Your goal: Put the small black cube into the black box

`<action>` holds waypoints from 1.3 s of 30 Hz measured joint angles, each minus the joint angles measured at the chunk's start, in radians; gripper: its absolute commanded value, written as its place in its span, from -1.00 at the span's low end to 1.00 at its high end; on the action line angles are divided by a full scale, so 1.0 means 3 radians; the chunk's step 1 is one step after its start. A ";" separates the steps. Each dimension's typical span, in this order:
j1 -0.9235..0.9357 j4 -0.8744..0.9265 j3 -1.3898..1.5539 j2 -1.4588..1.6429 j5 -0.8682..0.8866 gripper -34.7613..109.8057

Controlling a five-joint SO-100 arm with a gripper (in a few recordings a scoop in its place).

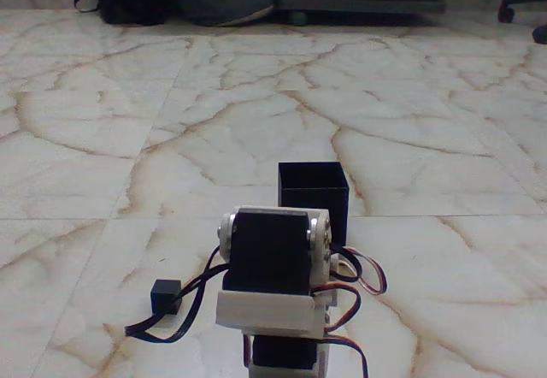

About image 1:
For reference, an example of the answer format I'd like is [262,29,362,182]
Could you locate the small black cube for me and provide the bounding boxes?
[150,279,183,316]

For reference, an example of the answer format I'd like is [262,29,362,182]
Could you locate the black box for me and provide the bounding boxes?
[277,162,351,247]

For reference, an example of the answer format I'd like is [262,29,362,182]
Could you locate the red white black servo cable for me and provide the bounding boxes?
[327,244,389,297]

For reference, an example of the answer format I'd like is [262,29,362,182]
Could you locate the red black base servo cable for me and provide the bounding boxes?
[315,282,369,378]

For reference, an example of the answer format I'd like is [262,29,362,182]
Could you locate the dark blue servo cable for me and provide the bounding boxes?
[124,247,232,345]

